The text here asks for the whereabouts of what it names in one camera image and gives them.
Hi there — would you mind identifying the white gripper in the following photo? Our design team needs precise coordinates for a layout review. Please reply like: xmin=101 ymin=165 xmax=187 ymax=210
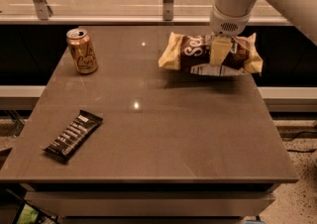
xmin=210 ymin=4 xmax=252 ymax=66

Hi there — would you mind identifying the brown chip bag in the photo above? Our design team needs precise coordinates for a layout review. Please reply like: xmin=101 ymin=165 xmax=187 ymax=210
xmin=158 ymin=32 xmax=263 ymax=76

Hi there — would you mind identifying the black rxbar chocolate bar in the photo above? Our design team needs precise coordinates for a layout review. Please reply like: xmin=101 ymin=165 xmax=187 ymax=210
xmin=44 ymin=110 xmax=103 ymax=161

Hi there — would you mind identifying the orange soda can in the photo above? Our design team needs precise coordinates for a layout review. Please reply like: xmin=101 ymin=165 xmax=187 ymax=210
xmin=66 ymin=28 xmax=98 ymax=74

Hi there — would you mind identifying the black floor cable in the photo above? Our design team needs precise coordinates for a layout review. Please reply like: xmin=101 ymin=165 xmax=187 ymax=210
xmin=280 ymin=128 xmax=317 ymax=154

